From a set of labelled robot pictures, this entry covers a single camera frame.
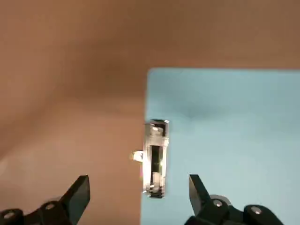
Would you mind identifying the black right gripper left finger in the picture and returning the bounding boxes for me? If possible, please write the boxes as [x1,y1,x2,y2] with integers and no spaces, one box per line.
[0,174,91,225]

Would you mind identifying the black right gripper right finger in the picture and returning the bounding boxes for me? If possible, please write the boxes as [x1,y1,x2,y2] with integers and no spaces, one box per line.
[182,173,289,225]

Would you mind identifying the blue A4 clipboard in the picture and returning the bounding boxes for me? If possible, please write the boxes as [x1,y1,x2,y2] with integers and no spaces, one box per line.
[129,67,300,225]

